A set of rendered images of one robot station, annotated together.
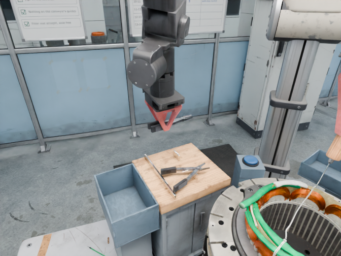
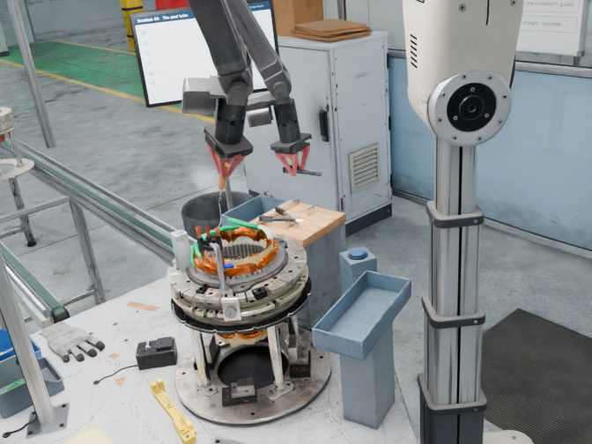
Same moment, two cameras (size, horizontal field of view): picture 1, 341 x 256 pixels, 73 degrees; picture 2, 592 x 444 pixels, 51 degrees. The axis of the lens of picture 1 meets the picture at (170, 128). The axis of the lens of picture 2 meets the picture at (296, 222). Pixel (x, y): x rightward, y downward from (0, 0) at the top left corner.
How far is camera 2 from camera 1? 1.48 m
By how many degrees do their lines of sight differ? 62
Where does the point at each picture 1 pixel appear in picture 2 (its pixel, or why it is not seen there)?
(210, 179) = (292, 233)
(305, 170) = (363, 281)
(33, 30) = not seen: hidden behind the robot
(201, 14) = not seen: outside the picture
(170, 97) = (284, 144)
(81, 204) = (415, 321)
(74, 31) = (562, 40)
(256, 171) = (346, 263)
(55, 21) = (536, 19)
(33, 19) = not seen: hidden behind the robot
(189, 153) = (325, 217)
